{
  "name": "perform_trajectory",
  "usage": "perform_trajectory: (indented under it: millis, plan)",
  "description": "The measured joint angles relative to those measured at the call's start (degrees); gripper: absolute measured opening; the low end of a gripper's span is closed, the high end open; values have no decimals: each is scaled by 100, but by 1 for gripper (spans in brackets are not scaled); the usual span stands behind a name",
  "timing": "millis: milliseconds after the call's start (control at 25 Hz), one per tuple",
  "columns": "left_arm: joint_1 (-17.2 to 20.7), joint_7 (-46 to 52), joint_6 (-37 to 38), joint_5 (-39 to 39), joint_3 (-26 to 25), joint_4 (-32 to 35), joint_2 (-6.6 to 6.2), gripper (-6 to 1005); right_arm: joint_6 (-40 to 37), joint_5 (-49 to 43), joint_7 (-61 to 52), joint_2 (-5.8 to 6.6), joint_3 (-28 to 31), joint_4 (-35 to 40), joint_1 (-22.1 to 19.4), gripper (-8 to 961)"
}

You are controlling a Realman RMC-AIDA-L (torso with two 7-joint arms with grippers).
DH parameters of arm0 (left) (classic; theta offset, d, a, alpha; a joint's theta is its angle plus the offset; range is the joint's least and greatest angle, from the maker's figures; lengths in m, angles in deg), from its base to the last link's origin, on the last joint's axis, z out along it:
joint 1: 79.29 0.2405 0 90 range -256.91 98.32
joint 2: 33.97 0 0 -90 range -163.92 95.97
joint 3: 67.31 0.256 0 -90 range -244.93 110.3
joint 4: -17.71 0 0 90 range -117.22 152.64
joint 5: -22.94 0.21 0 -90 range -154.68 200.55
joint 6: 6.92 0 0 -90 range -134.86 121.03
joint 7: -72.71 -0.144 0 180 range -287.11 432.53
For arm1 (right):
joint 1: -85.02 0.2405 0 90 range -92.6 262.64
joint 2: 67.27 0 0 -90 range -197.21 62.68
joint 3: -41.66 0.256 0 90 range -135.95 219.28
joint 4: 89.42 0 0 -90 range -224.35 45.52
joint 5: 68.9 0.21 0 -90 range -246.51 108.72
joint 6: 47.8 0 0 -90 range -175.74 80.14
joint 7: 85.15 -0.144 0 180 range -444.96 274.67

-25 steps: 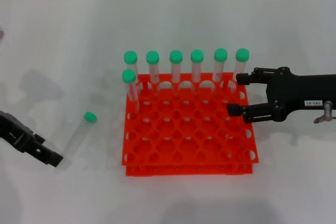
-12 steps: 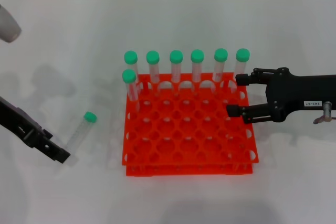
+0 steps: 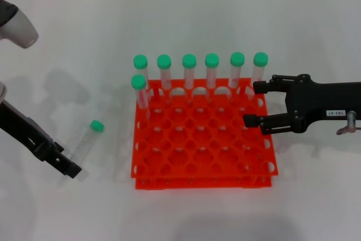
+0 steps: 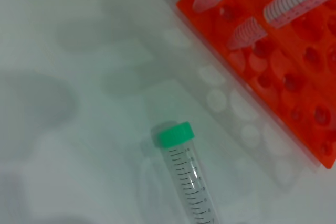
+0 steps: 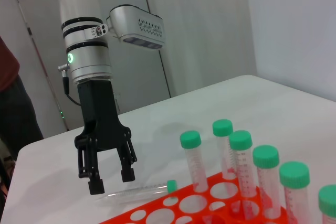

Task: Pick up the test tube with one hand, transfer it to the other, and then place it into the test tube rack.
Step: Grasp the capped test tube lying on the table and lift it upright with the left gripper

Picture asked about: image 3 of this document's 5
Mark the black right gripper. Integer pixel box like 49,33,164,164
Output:
243,73,361,135

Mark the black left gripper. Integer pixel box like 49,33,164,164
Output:
0,101,83,180

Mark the clear green-capped test tube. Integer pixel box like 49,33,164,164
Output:
156,54,173,104
248,51,269,101
204,52,221,103
60,119,105,182
182,53,198,104
228,51,245,102
133,54,155,101
131,73,152,121

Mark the orange test tube rack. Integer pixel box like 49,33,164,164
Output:
131,77,279,190

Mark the silver right connector with cable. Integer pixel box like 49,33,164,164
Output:
335,110,361,136

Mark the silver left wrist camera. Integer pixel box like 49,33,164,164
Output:
0,0,39,49

